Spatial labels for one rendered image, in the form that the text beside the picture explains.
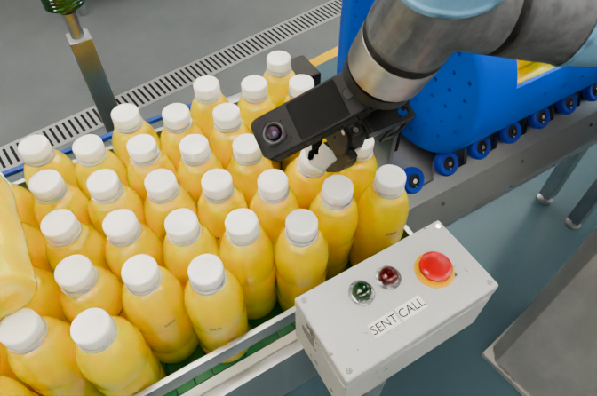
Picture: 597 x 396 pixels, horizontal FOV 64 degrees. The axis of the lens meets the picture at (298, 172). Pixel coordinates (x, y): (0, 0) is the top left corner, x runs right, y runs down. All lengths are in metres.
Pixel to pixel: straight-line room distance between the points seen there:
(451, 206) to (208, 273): 0.52
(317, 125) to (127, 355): 0.32
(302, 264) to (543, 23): 0.37
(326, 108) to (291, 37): 2.34
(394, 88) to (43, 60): 2.65
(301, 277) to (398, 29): 0.35
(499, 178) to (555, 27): 0.62
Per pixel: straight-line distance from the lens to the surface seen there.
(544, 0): 0.39
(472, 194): 0.95
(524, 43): 0.39
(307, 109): 0.46
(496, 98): 0.73
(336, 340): 0.51
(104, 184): 0.65
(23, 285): 0.55
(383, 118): 0.50
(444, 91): 0.76
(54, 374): 0.62
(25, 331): 0.57
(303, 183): 0.65
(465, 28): 0.36
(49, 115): 2.59
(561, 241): 2.11
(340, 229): 0.63
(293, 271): 0.60
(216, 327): 0.60
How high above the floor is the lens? 1.57
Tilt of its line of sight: 50 degrees down
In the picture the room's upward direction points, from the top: straight up
